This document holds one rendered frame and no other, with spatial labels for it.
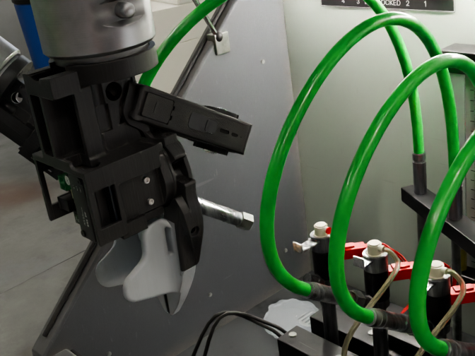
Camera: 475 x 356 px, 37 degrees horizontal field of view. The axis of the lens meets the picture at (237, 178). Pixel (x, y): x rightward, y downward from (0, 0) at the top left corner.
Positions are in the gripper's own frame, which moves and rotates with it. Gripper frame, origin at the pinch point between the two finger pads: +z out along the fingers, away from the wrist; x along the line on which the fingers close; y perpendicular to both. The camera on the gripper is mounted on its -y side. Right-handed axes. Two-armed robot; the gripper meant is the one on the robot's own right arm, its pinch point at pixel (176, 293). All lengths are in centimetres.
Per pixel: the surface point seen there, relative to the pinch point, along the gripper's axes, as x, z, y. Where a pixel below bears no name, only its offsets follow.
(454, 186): 12.6, -4.7, -19.3
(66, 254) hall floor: -248, 124, -98
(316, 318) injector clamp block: -15.9, 25.7, -30.4
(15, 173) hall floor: -376, 124, -133
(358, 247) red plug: -8.9, 13.5, -31.9
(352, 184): 4.5, -4.0, -16.5
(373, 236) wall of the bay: -27, 29, -57
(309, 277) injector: -11.7, 15.8, -25.9
